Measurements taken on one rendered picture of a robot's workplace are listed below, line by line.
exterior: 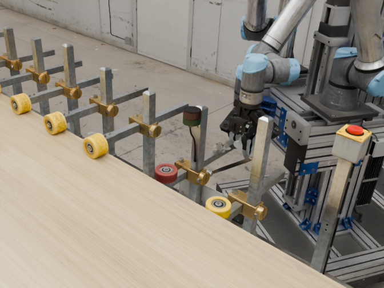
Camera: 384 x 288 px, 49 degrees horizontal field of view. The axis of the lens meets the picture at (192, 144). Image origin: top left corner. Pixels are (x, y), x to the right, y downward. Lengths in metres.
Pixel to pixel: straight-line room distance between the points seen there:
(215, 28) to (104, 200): 3.52
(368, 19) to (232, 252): 0.85
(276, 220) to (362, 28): 1.27
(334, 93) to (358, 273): 0.96
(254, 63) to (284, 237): 1.24
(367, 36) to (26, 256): 1.23
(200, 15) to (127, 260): 3.87
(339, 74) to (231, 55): 2.95
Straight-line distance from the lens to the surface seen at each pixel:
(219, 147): 1.70
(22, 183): 1.48
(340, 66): 1.73
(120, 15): 5.73
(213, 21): 4.68
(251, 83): 1.34
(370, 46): 1.57
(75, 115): 1.77
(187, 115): 1.38
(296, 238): 2.36
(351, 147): 1.16
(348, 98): 1.76
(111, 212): 1.30
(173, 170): 1.47
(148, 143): 1.67
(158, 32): 5.28
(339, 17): 1.95
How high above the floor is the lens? 1.71
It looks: 29 degrees down
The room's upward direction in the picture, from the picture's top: 4 degrees clockwise
